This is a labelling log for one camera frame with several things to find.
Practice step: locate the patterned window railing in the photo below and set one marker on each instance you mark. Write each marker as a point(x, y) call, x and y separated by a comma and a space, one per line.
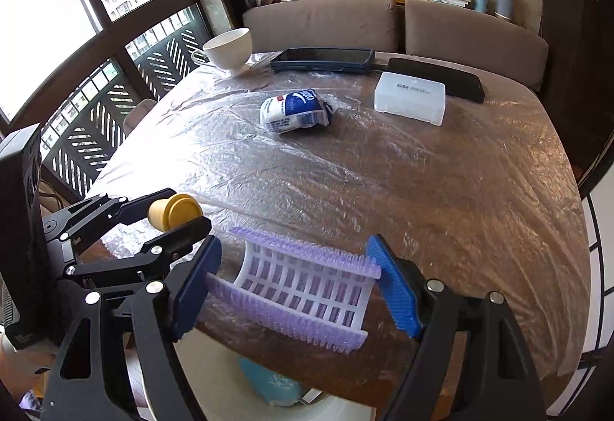
point(163, 56)

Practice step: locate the blue plastic packet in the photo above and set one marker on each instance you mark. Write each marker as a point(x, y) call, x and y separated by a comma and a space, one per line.
point(273, 382)

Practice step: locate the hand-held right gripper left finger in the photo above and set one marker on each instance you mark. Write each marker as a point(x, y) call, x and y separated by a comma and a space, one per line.
point(196, 286)

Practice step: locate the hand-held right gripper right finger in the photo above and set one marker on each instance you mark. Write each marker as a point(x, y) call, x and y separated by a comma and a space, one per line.
point(398, 286)

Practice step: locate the clear plastic wrapper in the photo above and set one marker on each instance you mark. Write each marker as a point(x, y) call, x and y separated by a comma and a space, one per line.
point(264, 60)

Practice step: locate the brown sofa back cushion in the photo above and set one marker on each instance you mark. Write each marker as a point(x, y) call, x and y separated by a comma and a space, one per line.
point(321, 23)
point(475, 42)

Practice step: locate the yellow plastic cup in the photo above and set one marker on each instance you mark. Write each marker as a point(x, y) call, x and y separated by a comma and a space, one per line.
point(177, 210)

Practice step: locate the white and blue tissue pack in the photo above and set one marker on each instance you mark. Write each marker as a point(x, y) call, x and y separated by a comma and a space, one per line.
point(292, 109)

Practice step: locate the white chair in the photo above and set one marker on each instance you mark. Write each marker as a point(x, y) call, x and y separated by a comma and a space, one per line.
point(140, 114)

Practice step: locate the clear plastic table cover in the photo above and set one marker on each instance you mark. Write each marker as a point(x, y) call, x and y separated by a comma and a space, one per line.
point(383, 190)

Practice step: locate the white round bin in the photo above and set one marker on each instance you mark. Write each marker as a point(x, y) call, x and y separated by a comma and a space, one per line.
point(216, 382)

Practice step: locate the purple and white plastic brush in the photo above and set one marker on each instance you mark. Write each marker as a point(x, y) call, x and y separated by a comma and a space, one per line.
point(297, 286)

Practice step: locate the black flat case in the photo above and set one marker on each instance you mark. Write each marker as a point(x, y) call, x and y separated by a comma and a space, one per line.
point(455, 83)

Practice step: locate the blue cup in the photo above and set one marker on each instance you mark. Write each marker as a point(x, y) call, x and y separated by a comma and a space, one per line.
point(481, 1)

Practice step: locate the white translucent plastic box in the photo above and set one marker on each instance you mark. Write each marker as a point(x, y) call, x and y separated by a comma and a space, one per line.
point(407, 97)

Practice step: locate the large white ceramic cup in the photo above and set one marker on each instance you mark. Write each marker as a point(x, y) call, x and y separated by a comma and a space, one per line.
point(228, 49)

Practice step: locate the dark tablet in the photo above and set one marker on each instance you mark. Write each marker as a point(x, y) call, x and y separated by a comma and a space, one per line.
point(321, 56)

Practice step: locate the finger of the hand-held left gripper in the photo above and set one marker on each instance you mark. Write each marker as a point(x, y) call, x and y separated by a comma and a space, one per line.
point(105, 210)
point(172, 243)

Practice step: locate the dark wooden cabinet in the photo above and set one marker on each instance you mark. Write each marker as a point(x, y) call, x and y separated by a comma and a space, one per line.
point(568, 66)

